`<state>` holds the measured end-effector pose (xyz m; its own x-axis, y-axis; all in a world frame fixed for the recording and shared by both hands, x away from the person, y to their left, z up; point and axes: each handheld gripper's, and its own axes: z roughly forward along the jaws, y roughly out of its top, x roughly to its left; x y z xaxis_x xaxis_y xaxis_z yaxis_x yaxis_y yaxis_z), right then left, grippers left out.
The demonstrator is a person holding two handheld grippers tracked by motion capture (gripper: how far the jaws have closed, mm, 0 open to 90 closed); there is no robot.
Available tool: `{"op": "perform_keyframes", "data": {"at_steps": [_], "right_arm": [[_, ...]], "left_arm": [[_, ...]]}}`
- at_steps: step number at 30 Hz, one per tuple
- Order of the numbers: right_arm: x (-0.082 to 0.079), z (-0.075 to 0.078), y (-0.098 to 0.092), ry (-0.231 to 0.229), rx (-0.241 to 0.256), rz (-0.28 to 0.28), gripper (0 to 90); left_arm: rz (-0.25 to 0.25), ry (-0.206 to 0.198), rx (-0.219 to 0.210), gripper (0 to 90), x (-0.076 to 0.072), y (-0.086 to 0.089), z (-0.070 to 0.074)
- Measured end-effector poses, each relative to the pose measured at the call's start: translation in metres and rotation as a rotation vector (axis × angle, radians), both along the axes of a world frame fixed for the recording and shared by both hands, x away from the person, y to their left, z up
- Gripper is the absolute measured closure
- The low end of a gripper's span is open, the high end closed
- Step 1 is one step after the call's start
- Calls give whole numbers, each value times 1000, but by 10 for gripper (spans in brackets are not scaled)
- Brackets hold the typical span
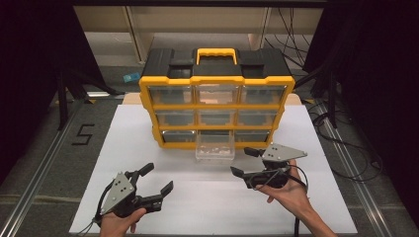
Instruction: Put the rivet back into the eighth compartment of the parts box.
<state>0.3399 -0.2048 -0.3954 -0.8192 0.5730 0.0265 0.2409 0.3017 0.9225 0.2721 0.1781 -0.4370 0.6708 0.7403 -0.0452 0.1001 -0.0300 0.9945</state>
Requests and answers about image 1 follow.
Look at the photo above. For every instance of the black metal stand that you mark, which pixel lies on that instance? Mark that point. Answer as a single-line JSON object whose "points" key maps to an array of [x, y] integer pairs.
{"points": [[62, 98], [332, 98]]}

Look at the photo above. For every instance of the clear plastic parts drawer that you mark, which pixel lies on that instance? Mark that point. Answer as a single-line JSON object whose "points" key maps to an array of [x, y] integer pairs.
{"points": [[215, 156]]}

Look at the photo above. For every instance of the pile of small screws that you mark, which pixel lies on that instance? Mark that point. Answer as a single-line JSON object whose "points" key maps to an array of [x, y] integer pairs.
{"points": [[217, 151]]}

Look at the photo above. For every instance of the person's left hand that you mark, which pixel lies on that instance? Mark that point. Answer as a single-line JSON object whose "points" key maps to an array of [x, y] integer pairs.
{"points": [[114, 227]]}

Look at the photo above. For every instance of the yellow black parts organizer cabinet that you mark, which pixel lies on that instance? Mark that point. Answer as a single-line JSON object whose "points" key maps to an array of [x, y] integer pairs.
{"points": [[217, 70]]}

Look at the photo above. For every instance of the aluminium floor rail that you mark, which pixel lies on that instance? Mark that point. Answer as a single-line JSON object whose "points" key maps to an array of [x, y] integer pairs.
{"points": [[359, 184], [36, 184]]}

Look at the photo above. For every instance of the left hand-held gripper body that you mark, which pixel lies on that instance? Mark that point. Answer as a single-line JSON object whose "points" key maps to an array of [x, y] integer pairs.
{"points": [[119, 194]]}

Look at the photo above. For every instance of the set of clear organizer drawers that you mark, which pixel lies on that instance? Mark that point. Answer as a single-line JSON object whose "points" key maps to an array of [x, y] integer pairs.
{"points": [[173, 95]]}

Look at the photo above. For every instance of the person's right hand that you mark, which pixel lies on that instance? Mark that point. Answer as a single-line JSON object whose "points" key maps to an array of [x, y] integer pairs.
{"points": [[293, 194]]}

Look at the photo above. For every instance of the black curtain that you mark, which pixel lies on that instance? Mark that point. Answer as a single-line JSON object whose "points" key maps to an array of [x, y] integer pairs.
{"points": [[378, 82], [29, 65]]}

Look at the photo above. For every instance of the white table frame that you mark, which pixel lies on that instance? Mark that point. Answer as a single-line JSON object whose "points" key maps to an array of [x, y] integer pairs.
{"points": [[141, 36]]}

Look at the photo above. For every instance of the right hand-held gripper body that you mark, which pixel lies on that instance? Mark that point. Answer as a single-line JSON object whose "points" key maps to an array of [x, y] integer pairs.
{"points": [[283, 152]]}

